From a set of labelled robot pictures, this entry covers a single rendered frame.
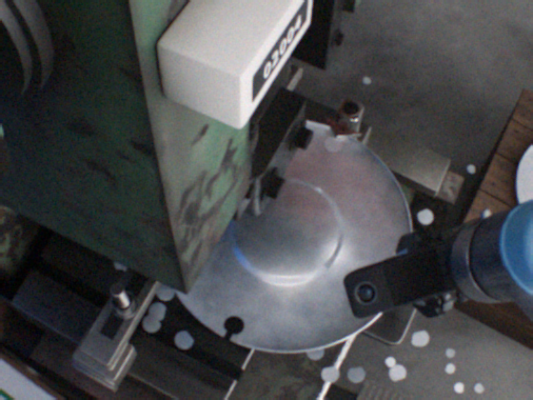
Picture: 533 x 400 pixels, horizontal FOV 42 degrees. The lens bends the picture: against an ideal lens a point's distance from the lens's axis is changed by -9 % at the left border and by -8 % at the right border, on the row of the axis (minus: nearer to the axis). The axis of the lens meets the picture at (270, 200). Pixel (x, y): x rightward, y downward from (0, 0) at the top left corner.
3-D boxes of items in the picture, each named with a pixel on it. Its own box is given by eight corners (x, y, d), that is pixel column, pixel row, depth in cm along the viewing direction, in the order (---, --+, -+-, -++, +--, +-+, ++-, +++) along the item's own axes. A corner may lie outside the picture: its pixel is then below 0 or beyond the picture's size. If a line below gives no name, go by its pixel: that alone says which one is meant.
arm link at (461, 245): (482, 315, 58) (452, 220, 59) (461, 315, 62) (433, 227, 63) (554, 283, 59) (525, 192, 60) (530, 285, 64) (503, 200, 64)
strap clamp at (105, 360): (181, 278, 91) (173, 245, 82) (115, 392, 84) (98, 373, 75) (139, 256, 92) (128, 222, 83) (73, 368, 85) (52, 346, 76)
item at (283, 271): (444, 184, 89) (446, 180, 89) (345, 395, 78) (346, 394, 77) (234, 88, 95) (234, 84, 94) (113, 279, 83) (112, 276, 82)
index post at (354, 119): (357, 141, 100) (366, 101, 92) (347, 158, 99) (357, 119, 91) (338, 132, 101) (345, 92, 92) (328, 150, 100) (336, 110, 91)
